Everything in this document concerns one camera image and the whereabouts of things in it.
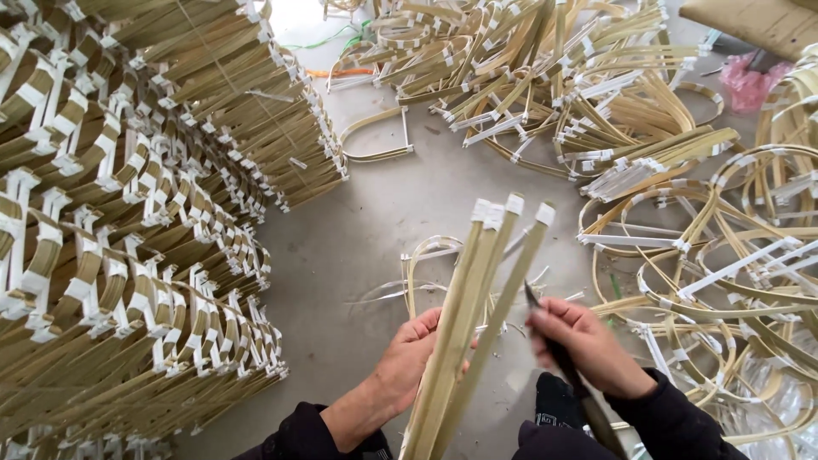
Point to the person's left hand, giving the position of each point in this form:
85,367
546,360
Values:
402,364

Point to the person's right hand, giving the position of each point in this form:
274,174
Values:
594,351

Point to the bundle of bamboo strips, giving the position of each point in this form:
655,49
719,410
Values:
466,300

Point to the person's black sock foot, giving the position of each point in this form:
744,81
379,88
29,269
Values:
555,399

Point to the person's dark trouser leg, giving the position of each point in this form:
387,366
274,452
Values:
549,444

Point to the heap of round bamboo hoops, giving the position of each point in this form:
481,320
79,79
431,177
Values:
722,268

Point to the loose heap of bamboo frames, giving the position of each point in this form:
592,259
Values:
530,70

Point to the pink plastic bag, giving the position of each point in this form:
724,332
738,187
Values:
744,86

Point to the tall stack of bamboo frames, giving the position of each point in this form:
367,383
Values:
128,211

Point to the brown board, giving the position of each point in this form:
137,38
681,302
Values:
760,22

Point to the single bamboo frame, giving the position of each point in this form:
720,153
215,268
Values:
377,155
418,255

